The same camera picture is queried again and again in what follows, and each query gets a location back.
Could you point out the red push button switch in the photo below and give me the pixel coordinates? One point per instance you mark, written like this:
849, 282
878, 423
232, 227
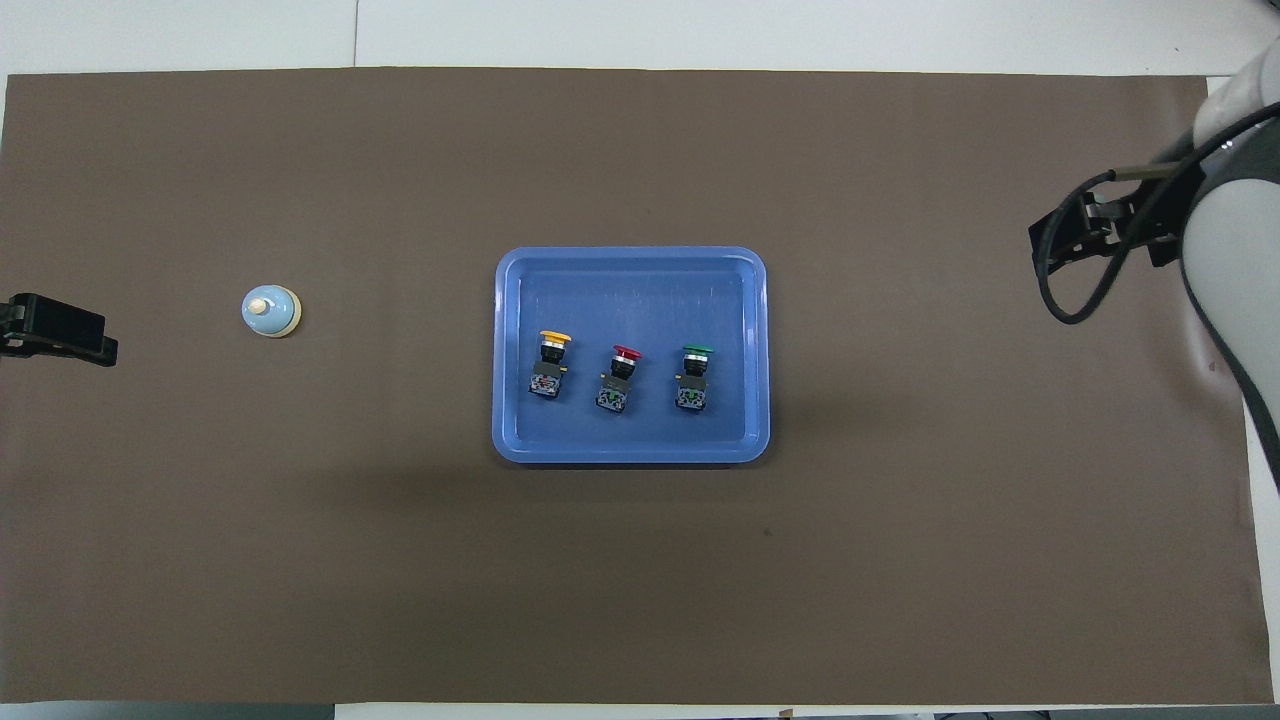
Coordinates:
616, 385

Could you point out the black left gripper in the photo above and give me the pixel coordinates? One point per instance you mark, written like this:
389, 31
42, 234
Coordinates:
60, 352

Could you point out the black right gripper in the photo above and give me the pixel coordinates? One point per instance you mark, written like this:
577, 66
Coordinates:
1160, 215

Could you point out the blue plastic tray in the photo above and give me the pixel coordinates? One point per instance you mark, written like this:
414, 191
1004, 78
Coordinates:
630, 300

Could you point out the light blue desk bell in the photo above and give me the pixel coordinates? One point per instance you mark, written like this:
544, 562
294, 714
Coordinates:
268, 310

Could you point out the green push button switch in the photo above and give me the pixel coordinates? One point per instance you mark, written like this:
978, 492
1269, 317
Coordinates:
692, 385

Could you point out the yellow push button switch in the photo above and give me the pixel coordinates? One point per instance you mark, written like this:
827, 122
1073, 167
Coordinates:
549, 375

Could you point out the brown table mat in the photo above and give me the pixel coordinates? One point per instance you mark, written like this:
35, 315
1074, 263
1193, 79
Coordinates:
300, 550

